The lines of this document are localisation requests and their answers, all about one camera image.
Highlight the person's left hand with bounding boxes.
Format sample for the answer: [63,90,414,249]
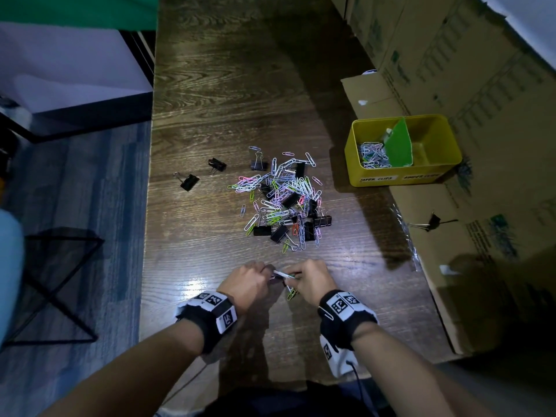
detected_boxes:
[217,261,275,317]

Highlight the person's right hand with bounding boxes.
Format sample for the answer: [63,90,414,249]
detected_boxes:
[282,259,338,308]

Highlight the pile of coloured paper clips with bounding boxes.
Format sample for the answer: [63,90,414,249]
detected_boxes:
[228,145,324,255]

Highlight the group of black binder clips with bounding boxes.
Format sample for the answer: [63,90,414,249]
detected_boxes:
[173,151,459,257]

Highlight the yellow plastic tray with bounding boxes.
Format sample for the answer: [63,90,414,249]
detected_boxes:
[344,114,463,188]

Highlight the heap of paper clips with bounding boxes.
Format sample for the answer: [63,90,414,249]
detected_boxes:
[357,141,392,170]

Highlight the person's left forearm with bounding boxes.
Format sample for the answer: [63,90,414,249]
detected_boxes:
[39,319,205,417]

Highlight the person's right forearm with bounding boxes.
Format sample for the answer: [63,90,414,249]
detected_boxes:
[352,323,496,417]

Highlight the person's dark trousers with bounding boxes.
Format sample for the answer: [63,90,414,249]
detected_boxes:
[204,382,379,417]

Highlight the large printed cardboard box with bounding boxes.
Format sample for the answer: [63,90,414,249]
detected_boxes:
[380,0,556,265]

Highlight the clear tape strip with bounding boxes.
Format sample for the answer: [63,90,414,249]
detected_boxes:
[390,203,423,273]

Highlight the green divider card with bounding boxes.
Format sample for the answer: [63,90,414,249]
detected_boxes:
[384,117,414,168]

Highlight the flat cardboard sheet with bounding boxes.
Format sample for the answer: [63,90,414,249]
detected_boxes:
[341,71,461,357]

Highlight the green cloth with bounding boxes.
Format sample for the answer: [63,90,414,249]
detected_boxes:
[0,0,159,31]

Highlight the white paper sheet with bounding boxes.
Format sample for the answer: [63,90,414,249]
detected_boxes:
[477,0,556,70]

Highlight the black left wrist strap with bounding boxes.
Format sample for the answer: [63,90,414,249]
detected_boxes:
[175,290,239,354]

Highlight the black wrist strap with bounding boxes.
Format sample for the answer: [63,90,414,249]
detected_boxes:
[318,290,379,350]
[175,290,239,354]

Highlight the black right wrist strap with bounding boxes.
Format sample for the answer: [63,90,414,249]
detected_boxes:
[318,290,379,350]

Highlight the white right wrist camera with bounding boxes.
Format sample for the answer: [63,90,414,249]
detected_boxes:
[320,334,361,378]

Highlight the black left camera cable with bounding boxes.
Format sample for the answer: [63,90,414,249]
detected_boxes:
[160,364,209,404]

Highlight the black camera cable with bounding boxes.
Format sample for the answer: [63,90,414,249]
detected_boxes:
[347,360,379,417]
[160,364,209,404]

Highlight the black right camera cable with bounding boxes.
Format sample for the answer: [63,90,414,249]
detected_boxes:
[347,360,379,417]

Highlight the black stand frame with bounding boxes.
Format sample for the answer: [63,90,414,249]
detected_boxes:
[121,30,156,85]

